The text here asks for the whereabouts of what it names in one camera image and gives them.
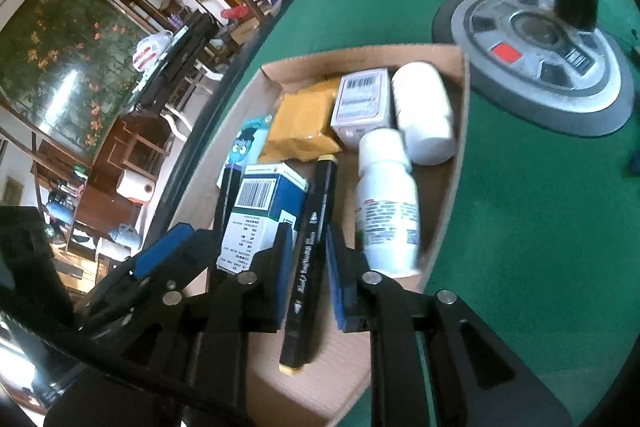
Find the blue white medicine box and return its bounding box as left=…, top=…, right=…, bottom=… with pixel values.
left=215, top=162, right=311, bottom=276

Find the white paper towel roll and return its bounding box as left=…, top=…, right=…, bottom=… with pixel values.
left=115, top=167, right=156, bottom=202

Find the white red plastic bag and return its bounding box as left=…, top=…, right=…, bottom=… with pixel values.
left=130, top=31, right=174, bottom=74

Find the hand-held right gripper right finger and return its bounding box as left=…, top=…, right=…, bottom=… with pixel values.
left=325, top=224, right=575, bottom=427

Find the black marker pen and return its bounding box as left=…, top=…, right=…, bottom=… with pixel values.
left=277, top=153, right=339, bottom=376
left=219, top=165, right=244, bottom=239

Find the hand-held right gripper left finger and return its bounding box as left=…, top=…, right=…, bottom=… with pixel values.
left=44, top=223, right=295, bottom=427

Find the white pink barcode box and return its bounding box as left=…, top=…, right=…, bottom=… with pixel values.
left=329, top=68, right=394, bottom=151

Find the floral wall painting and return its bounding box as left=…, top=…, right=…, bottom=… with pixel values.
left=0, top=0, right=169, bottom=156

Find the black long case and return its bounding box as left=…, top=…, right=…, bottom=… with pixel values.
left=136, top=12, right=222, bottom=108

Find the white labelled medicine bottle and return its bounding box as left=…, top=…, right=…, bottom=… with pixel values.
left=355, top=128, right=422, bottom=279

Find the shallow cardboard box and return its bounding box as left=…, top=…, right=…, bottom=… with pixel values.
left=205, top=44, right=472, bottom=427

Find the yellow snack packet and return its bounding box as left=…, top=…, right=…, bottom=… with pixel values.
left=256, top=78, right=344, bottom=164

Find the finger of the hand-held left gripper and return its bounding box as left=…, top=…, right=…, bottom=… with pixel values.
left=72, top=222, right=217, bottom=334

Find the teal cartoon packet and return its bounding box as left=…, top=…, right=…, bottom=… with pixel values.
left=216, top=115, right=274, bottom=188

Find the plain white bottle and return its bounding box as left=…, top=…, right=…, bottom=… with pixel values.
left=390, top=62, right=458, bottom=166

